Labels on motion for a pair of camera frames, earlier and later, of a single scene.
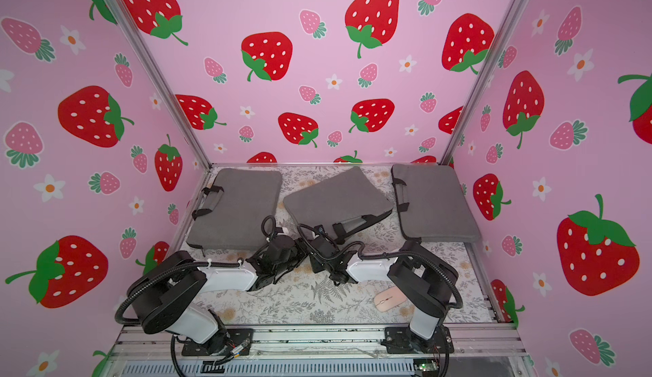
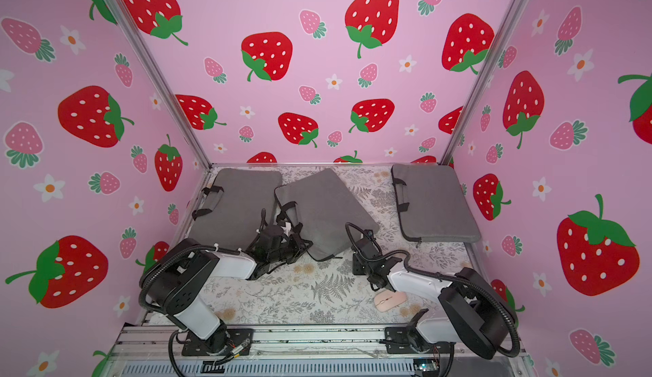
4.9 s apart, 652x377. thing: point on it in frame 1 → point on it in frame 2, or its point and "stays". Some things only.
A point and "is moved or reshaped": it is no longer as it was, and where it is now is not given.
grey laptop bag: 230,213 stays
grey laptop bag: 438,208 stays
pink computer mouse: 388,298 stays
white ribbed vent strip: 393,368 stays
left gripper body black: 295,258 → 289,250
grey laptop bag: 347,204 is moved or reshaped
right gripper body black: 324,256 → 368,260
